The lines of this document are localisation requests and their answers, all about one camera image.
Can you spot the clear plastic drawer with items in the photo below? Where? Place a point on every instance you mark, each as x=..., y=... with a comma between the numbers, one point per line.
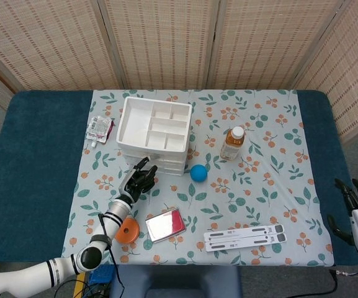
x=169, y=154

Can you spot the blue rubber ball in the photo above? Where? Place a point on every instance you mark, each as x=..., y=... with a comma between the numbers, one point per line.
x=199, y=173

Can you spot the blue plastic basket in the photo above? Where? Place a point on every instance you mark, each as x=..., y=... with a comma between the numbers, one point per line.
x=102, y=274

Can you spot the red ink pad metal case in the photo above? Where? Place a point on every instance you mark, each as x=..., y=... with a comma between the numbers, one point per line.
x=163, y=226

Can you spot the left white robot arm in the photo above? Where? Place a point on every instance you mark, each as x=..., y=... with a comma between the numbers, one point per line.
x=88, y=256

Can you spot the floral leaf print tablecloth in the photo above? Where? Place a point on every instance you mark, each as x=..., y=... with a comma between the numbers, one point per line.
x=244, y=198

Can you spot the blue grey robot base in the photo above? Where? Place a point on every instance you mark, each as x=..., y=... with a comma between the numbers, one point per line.
x=175, y=281

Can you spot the white drawer organizer box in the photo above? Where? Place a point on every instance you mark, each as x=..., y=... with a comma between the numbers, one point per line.
x=135, y=124

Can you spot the teal table cover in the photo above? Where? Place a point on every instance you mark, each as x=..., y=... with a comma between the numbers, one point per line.
x=42, y=155

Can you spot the orange disc with hole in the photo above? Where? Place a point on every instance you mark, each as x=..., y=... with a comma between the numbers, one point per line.
x=132, y=234

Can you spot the crumpled foil snack packet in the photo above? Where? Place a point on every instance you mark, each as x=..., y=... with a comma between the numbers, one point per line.
x=98, y=128

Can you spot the white folding laptop stand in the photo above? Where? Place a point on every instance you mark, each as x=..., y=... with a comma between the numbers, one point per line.
x=244, y=239

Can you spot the clear plastic bottom drawer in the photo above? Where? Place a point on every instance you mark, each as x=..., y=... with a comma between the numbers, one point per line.
x=171, y=170

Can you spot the amber tea bottle white cap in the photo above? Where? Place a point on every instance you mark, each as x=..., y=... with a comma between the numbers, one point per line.
x=231, y=146

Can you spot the clear plastic middle drawer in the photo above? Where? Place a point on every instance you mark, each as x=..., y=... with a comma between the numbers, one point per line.
x=171, y=162

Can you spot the bamboo folding screen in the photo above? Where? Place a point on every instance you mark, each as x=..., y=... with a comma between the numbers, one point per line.
x=166, y=40

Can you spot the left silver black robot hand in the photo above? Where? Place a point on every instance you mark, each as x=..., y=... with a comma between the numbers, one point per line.
x=136, y=184

